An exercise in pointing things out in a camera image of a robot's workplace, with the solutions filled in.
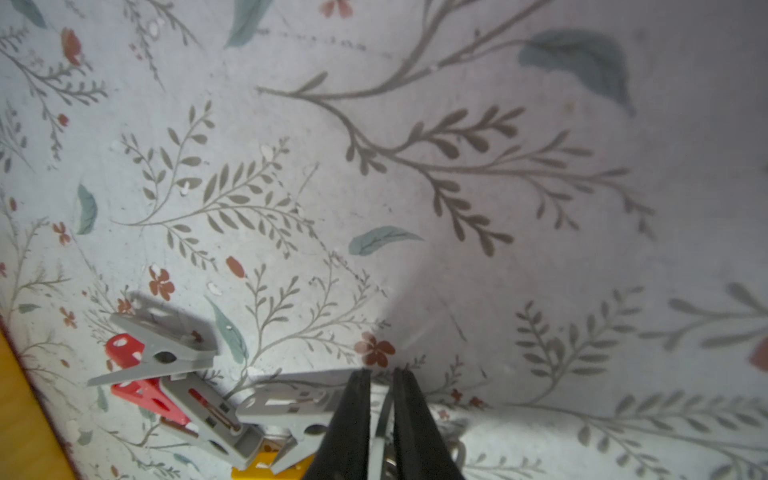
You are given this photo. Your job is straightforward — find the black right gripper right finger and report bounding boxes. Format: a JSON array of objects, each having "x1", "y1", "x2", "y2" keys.
[{"x1": 392, "y1": 369, "x2": 464, "y2": 480}]

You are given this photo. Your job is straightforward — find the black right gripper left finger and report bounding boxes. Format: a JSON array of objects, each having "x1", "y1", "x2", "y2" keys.
[{"x1": 303, "y1": 369, "x2": 371, "y2": 480}]

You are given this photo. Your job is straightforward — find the yellow storage box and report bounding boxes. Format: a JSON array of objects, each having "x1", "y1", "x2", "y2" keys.
[{"x1": 1, "y1": 336, "x2": 77, "y2": 480}]

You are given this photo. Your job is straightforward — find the grey clothespin in pile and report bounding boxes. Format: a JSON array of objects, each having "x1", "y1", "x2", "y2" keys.
[{"x1": 232, "y1": 376, "x2": 396, "y2": 479}]

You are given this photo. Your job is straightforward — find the grey clothespin right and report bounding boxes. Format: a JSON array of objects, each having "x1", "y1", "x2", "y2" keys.
[{"x1": 159, "y1": 373, "x2": 263, "y2": 470}]

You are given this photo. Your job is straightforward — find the grey clothespin upper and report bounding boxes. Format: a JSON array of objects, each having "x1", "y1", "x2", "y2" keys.
[{"x1": 87, "y1": 314, "x2": 218, "y2": 386}]

